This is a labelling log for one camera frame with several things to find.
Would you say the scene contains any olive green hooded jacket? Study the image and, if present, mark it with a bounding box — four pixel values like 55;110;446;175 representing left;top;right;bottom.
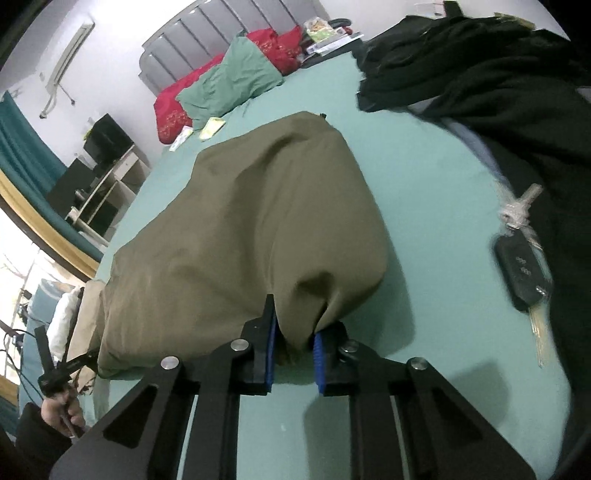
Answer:
97;112;389;377

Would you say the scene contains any left hand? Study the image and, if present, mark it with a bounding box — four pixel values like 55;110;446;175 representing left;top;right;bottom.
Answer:
41;384;86;438

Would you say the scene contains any white cloth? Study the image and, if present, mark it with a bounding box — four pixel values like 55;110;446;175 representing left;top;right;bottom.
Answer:
47;287;83;362

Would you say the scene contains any beige cloth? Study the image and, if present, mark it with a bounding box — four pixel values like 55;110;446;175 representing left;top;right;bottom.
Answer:
66;280;106;393

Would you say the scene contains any teal bed sheet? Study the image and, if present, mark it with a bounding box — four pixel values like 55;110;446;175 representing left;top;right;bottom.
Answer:
95;54;570;479

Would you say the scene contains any white computer desk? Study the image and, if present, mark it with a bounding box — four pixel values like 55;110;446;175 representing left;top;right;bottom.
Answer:
66;144;151;249

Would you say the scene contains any black car key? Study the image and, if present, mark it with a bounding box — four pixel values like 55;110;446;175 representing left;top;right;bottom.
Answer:
493;230;551;312

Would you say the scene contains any teal curtain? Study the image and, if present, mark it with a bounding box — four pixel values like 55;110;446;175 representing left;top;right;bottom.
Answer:
1;92;102;261

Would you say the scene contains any black monitor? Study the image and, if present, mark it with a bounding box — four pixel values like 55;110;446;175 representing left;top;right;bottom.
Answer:
83;114;133;165

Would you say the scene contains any white paper leaflet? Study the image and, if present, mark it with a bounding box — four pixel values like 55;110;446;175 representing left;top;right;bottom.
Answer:
169;126;193;152

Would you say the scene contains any white air conditioner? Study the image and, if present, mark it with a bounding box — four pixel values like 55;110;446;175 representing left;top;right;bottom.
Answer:
39;18;95;119

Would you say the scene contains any yellow-green packet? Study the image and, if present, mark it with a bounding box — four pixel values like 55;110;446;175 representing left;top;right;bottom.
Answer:
198;117;225;141

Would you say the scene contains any black garment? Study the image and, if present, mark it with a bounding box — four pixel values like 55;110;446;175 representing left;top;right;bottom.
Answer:
355;16;590;460

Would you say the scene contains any green pillow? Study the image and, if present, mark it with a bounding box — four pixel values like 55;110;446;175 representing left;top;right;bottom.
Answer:
175;36;283;130

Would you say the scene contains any grey padded headboard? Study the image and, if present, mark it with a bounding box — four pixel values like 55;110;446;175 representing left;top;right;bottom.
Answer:
139;0;328;95

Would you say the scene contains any stack of books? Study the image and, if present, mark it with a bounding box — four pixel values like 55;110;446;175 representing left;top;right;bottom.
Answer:
300;17;363;57

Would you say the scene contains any red patterned pillow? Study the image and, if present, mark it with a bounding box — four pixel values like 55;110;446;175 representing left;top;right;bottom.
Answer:
153;26;303;145

